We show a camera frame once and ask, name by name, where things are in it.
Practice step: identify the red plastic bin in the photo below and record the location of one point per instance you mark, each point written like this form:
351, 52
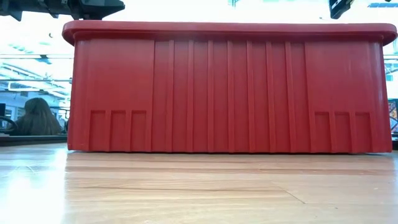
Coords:
217, 93

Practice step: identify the person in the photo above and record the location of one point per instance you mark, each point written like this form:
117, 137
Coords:
38, 121

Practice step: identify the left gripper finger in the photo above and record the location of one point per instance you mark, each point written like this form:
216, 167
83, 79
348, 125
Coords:
99, 7

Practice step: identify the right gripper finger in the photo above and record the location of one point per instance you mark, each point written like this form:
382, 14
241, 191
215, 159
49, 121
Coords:
339, 7

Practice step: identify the black aluminium frame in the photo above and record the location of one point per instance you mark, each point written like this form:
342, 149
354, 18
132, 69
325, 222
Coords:
31, 140

